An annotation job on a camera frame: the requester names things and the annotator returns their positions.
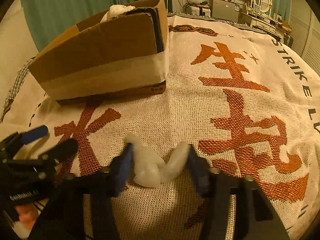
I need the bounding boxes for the small white soft object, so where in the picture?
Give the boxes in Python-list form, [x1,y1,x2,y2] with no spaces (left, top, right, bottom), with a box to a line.
[125,134,191,188]

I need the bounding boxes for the brown cardboard box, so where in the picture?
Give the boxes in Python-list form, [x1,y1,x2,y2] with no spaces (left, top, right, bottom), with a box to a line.
[29,0,169,102]

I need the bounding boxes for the white stuffing bag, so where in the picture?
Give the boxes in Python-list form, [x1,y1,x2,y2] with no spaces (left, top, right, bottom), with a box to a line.
[100,4,136,23]

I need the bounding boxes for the orange gloved hand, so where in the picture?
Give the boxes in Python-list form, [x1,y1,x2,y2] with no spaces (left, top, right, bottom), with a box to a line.
[15,203,39,230]

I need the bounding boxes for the checkered bed sheet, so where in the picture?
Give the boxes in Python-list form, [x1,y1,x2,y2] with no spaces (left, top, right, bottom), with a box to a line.
[1,57,35,123]

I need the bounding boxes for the cream woven blanket with lettering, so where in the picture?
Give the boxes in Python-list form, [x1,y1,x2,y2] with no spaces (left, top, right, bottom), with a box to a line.
[1,16,319,239]

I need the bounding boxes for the large green curtain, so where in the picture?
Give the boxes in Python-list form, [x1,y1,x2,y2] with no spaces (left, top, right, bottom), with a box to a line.
[19,0,173,53]

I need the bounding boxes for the white dressing table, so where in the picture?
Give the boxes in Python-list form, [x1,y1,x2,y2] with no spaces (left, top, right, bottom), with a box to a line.
[238,12,293,48]

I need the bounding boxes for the white sliding wardrobe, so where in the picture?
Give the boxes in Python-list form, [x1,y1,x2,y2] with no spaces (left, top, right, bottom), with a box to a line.
[289,0,319,70]

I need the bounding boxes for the grey mini fridge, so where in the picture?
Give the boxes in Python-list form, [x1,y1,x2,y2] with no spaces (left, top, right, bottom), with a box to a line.
[211,0,239,22]

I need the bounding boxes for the oval vanity mirror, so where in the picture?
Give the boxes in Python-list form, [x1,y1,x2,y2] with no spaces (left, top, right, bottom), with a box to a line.
[252,0,272,13]

